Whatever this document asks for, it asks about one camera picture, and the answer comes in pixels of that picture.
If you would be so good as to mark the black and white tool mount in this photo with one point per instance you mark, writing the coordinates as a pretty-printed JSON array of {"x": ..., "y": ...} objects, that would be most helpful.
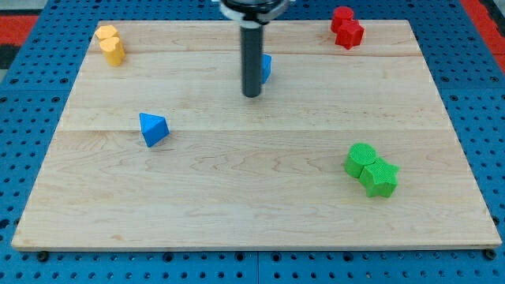
[{"x": 253, "y": 12}]

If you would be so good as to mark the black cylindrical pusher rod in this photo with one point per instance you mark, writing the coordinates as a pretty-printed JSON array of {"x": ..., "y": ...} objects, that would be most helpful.
[{"x": 251, "y": 61}]

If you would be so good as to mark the yellow heart block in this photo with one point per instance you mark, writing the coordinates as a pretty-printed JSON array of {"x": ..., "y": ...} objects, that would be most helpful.
[{"x": 112, "y": 51}]

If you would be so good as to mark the yellow hexagon block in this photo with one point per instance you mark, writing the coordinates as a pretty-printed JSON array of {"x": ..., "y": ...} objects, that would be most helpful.
[{"x": 105, "y": 32}]

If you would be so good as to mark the blue block behind rod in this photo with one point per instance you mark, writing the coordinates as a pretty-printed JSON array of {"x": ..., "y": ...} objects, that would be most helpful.
[{"x": 266, "y": 67}]

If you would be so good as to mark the red cylinder block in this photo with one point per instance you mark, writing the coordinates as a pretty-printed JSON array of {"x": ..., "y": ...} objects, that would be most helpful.
[{"x": 341, "y": 14}]

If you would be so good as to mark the red star block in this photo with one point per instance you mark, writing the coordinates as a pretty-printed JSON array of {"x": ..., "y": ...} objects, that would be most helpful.
[{"x": 349, "y": 34}]

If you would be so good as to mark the blue triangle block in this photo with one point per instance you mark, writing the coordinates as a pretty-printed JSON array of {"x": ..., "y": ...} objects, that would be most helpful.
[{"x": 153, "y": 128}]

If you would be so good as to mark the light wooden board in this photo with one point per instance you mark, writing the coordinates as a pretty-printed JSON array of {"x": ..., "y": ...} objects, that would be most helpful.
[{"x": 257, "y": 174}]

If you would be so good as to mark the green cylinder block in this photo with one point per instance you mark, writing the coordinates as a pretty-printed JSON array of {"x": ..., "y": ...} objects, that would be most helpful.
[{"x": 359, "y": 156}]

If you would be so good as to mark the green star block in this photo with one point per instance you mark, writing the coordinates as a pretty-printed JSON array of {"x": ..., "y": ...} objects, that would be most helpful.
[{"x": 379, "y": 178}]

